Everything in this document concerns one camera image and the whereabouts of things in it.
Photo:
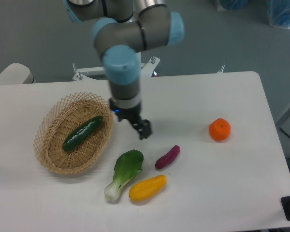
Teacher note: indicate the blue plastic bag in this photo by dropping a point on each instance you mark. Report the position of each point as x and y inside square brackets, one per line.
[278, 12]

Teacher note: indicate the purple sweet potato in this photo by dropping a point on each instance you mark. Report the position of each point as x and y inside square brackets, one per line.
[168, 158]

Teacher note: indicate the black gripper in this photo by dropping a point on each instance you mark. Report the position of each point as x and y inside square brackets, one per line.
[143, 127]

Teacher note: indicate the orange tangerine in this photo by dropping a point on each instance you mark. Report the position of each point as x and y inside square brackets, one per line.
[220, 130]

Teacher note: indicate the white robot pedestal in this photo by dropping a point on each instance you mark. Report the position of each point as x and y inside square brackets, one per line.
[148, 69]

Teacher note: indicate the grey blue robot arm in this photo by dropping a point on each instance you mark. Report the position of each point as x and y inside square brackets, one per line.
[122, 29]

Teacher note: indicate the yellow squash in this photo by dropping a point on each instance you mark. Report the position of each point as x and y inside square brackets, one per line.
[147, 189]

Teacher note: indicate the green bok choy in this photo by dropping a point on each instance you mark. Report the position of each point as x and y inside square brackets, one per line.
[126, 168]

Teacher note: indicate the dark green cucumber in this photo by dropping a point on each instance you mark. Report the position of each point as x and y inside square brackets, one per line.
[78, 135]

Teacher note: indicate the woven wicker oval basket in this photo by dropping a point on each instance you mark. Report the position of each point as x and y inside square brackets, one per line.
[65, 116]

